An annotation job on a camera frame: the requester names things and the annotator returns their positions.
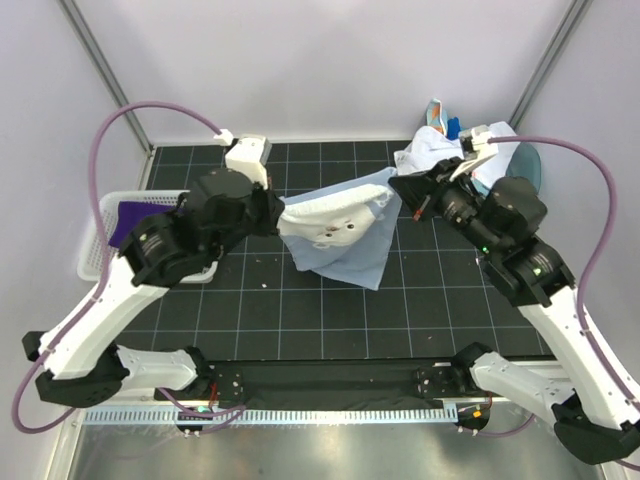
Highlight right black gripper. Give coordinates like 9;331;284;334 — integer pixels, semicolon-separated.
391;156;503;258

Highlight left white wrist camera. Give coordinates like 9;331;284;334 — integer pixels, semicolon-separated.
224;134;272;189

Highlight light blue bear towel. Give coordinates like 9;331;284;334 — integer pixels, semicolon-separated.
277;167;402;291

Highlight right aluminium frame post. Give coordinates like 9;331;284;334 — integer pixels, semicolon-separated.
508;0;593;130

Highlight left aluminium frame post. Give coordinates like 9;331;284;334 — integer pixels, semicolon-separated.
56;0;153;156

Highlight white plastic basket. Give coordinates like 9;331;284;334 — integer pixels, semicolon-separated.
76;189;219;285

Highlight aluminium frame post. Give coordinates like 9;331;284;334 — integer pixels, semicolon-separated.
508;0;593;130
56;0;153;156

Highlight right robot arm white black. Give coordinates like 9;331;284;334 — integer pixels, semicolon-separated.
389;158;639;465

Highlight orange patterned towel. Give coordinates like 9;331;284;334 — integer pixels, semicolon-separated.
425;98;448;136

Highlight white towel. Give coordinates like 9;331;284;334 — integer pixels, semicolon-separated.
394;126;519;181

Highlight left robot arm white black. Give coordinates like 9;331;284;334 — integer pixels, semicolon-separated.
23;164;284;408

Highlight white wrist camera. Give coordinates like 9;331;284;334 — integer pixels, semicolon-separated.
224;134;272;189
449;125;498;182

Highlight purple folded towel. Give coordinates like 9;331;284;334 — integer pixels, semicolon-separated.
108;201;172;249

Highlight black grid mat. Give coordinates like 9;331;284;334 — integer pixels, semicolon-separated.
92;141;571;362

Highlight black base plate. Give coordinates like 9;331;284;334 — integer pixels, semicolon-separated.
170;359;489;411

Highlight white slotted cable duct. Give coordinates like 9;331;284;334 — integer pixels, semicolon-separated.
83;403;458;426

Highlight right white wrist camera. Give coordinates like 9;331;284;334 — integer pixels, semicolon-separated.
449;125;498;182

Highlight dark blue towel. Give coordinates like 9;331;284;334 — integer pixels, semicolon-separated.
446;117;462;141

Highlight teal plastic bowl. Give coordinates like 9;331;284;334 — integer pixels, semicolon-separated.
472;142;542;195

